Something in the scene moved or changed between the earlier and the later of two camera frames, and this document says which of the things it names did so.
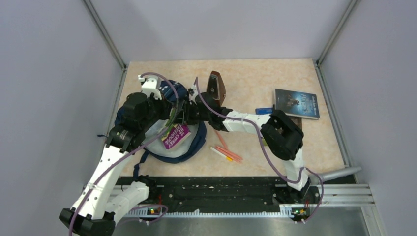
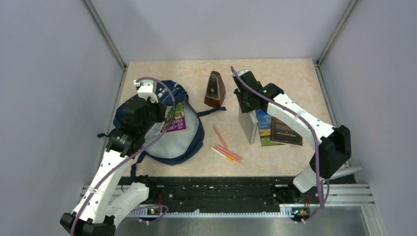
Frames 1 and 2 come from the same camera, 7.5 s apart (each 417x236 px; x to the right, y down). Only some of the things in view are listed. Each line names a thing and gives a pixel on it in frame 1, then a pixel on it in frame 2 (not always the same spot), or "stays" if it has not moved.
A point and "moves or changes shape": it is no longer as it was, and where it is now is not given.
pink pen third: x=238 y=160 stays
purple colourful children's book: x=176 y=134 moves or changes shape
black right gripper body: x=193 y=113 → x=243 y=102
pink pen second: x=230 y=154 stays
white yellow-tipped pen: x=221 y=154 stays
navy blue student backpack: x=189 y=150 stays
